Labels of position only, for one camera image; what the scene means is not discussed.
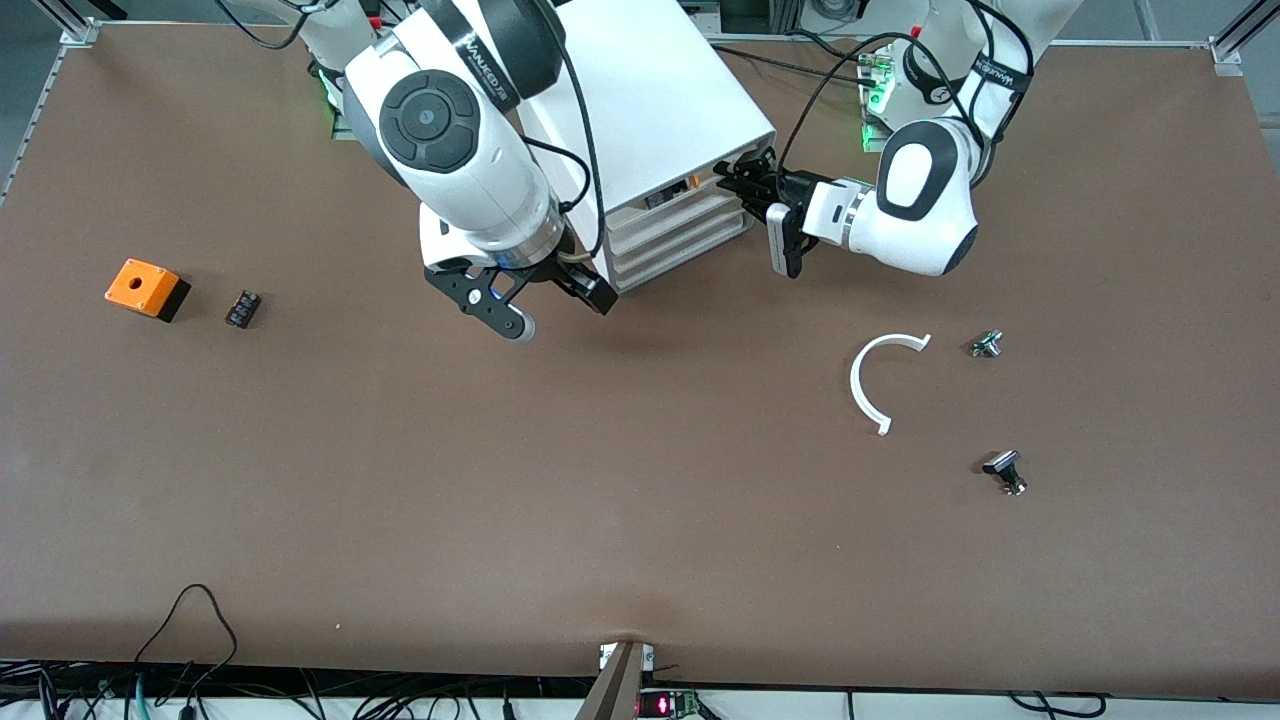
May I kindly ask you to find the white drawer holding button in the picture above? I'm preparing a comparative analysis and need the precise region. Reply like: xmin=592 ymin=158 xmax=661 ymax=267
xmin=604 ymin=150 xmax=761 ymax=231

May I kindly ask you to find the white closed drawer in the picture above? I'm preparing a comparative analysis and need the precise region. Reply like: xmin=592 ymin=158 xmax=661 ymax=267
xmin=610 ymin=208 xmax=753 ymax=273
xmin=612 ymin=218 xmax=751 ymax=293
xmin=607 ymin=188 xmax=758 ymax=255

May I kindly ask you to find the white drawer cabinet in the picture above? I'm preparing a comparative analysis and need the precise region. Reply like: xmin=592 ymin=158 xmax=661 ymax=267
xmin=512 ymin=0 xmax=778 ymax=298

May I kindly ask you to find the black push button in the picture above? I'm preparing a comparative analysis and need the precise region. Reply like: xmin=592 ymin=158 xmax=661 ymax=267
xmin=981 ymin=450 xmax=1029 ymax=498

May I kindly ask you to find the white curved plastic arc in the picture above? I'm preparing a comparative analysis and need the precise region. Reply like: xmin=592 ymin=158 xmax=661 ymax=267
xmin=849 ymin=332 xmax=933 ymax=437

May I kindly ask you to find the orange box with black base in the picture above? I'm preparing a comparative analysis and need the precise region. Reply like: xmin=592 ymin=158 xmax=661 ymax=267
xmin=104 ymin=258 xmax=192 ymax=324

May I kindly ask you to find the circuit board with red display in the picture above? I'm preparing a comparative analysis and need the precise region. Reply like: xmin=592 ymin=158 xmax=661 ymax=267
xmin=638 ymin=688 xmax=703 ymax=720

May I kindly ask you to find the black cable to arm base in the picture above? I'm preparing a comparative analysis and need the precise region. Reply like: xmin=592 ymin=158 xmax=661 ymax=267
xmin=710 ymin=28 xmax=883 ymax=89

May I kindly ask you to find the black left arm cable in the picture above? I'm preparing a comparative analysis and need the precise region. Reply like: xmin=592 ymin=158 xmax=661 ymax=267
xmin=774 ymin=0 xmax=1033 ymax=183

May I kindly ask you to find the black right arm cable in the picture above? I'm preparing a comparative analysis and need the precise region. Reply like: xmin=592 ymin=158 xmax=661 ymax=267
xmin=518 ymin=30 xmax=607 ymax=263

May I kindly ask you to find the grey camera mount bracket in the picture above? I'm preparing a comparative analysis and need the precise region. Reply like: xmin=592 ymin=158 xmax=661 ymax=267
xmin=574 ymin=640 xmax=655 ymax=720

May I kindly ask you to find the aluminium frame profile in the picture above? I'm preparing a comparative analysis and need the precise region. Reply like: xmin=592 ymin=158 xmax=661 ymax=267
xmin=0 ymin=0 xmax=105 ymax=201
xmin=1206 ymin=0 xmax=1280 ymax=79

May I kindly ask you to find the black looped cable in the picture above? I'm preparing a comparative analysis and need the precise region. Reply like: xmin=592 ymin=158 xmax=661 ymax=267
xmin=133 ymin=584 xmax=239 ymax=693

